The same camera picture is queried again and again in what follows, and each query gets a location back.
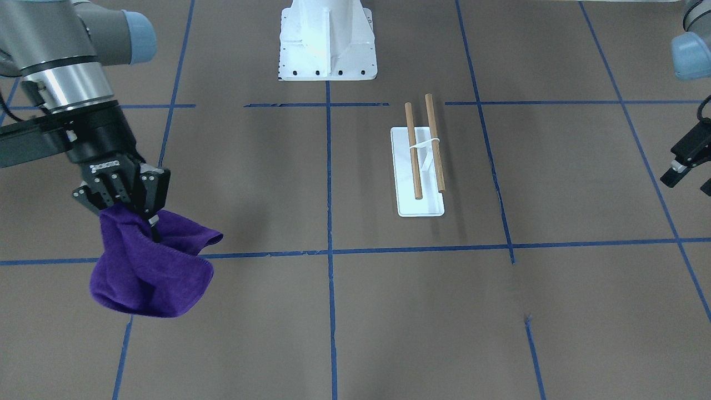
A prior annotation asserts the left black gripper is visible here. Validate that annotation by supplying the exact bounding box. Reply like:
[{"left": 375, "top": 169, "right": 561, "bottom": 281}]
[{"left": 660, "top": 121, "right": 711, "bottom": 197}]

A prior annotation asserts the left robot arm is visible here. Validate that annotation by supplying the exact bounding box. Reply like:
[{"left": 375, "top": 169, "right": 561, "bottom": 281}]
[{"left": 660, "top": 1, "right": 710, "bottom": 188}]

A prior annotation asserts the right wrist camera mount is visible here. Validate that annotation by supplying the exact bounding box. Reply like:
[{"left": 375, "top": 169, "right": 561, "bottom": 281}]
[{"left": 1, "top": 118, "right": 72, "bottom": 168}]

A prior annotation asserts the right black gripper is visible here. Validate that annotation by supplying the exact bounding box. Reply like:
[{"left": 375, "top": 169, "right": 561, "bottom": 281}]
[{"left": 68, "top": 106, "right": 171, "bottom": 243}]

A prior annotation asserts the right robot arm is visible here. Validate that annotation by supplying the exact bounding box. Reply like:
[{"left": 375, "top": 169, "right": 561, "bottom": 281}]
[{"left": 2, "top": 1, "right": 171, "bottom": 242}]

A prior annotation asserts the purple towel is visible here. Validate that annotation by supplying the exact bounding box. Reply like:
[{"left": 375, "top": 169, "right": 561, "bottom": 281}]
[{"left": 89, "top": 203, "right": 223, "bottom": 317}]

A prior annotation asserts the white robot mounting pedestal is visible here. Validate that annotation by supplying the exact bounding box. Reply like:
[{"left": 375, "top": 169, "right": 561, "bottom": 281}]
[{"left": 278, "top": 1, "right": 378, "bottom": 81}]

